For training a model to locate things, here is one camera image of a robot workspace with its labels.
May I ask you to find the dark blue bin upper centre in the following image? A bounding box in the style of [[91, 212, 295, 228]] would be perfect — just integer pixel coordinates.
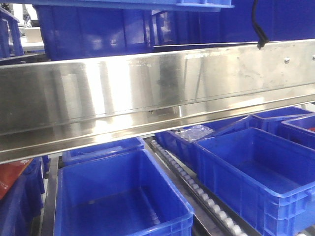
[[34, 5, 155, 60]]

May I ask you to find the dark blue bin upper left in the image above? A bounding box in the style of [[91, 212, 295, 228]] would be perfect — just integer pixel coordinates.
[[0, 7, 24, 59]]

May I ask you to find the dark blue bin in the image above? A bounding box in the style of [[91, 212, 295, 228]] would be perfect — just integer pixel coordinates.
[[153, 0, 315, 45], [34, 5, 155, 60], [0, 7, 24, 59]]

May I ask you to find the clear plastic bag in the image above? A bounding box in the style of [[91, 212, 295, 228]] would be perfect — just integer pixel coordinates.
[[173, 124, 214, 142]]

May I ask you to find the red printed package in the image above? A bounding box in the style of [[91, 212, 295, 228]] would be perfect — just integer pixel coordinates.
[[0, 158, 34, 200]]

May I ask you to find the blue bin lower right back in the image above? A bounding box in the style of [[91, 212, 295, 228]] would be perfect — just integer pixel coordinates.
[[155, 116, 252, 171]]

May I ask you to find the blue bin lower centre front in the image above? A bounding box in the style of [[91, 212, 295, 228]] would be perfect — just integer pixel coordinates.
[[54, 150, 194, 236]]

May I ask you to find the blue bin far right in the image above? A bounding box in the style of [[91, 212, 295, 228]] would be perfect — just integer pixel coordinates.
[[252, 106, 314, 134]]

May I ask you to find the stainless steel shelf rail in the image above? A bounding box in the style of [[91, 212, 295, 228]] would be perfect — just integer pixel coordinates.
[[0, 39, 315, 163]]

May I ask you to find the light blue crate shelf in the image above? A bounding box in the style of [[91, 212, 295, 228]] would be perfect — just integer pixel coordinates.
[[7, 0, 234, 12]]

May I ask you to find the white roller track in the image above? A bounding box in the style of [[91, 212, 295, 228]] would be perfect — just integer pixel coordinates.
[[145, 137, 251, 236]]

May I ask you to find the blue bin lower left front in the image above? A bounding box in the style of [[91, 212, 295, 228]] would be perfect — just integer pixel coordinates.
[[0, 158, 45, 236]]

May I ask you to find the blue bin lower centre back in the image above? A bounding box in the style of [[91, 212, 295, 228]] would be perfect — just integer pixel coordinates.
[[62, 137, 145, 166]]

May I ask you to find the dark blue bin upper right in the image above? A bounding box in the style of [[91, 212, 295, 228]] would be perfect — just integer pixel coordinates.
[[153, 0, 315, 45]]

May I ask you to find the blue bin lower right front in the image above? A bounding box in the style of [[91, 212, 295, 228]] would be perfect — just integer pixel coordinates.
[[195, 128, 315, 236]]

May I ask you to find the black cable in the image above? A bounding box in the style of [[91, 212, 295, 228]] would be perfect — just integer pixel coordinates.
[[251, 0, 269, 50]]

